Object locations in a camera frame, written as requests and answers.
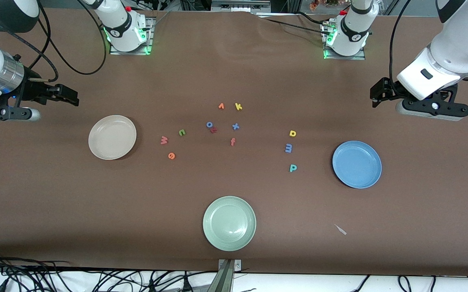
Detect beige plate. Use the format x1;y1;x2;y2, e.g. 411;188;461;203
88;115;137;160

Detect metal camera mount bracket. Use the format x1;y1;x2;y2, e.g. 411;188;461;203
207;258;242;292

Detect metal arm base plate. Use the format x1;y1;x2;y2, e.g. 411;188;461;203
322;22;366;60
109;16;154;56

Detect pale green plate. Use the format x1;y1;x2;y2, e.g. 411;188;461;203
202;196;257;252

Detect silver metal rack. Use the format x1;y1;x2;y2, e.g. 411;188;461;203
212;0;271;10

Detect blue plate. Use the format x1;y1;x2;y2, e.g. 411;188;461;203
332;140;382;189

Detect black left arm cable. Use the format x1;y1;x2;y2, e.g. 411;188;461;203
387;0;413;92

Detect orange brown decorative object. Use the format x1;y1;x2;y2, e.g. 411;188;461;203
309;0;340;11

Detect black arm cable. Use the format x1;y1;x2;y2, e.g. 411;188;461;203
0;0;109;84
387;0;413;92

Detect black cable tangle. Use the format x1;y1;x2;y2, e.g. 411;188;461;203
0;249;206;292

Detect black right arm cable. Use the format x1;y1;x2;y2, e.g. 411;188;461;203
0;0;109;84

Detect thin black table cable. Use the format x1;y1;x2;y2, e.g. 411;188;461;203
264;17;332;37

